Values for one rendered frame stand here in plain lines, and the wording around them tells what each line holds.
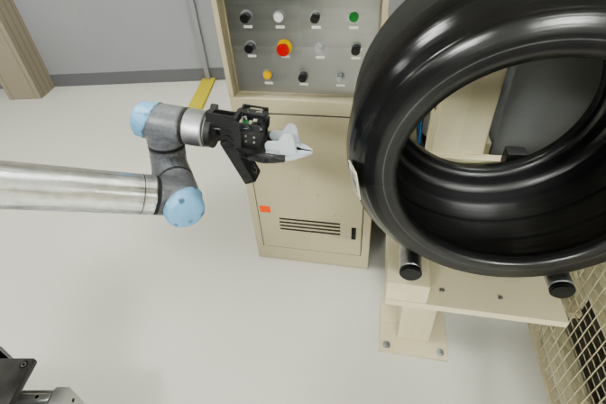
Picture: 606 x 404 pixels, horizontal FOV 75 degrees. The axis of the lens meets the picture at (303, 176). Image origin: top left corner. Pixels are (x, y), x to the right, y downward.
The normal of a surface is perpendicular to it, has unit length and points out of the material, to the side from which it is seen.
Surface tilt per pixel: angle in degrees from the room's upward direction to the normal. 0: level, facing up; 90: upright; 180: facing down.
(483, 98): 90
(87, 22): 90
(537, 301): 0
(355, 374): 0
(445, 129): 90
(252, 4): 90
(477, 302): 0
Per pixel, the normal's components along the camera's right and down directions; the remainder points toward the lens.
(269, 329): -0.05, -0.78
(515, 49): -0.25, 0.47
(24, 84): -0.02, 0.63
